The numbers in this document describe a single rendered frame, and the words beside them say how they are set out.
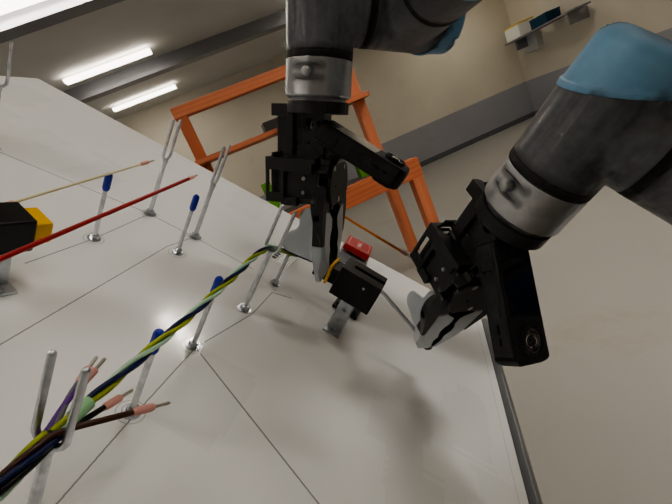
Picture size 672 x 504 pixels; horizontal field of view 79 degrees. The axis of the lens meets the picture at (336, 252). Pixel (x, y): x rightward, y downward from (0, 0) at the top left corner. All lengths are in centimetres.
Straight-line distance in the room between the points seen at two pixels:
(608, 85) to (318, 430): 36
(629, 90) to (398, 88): 1022
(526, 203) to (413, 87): 1033
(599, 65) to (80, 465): 43
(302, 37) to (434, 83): 1045
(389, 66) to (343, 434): 1027
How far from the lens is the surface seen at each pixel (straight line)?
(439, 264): 44
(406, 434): 48
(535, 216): 37
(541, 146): 35
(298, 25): 48
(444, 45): 53
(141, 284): 50
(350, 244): 73
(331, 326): 55
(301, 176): 48
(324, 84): 47
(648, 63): 33
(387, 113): 1032
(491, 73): 1169
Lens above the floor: 128
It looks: 14 degrees down
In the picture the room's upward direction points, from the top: 23 degrees counter-clockwise
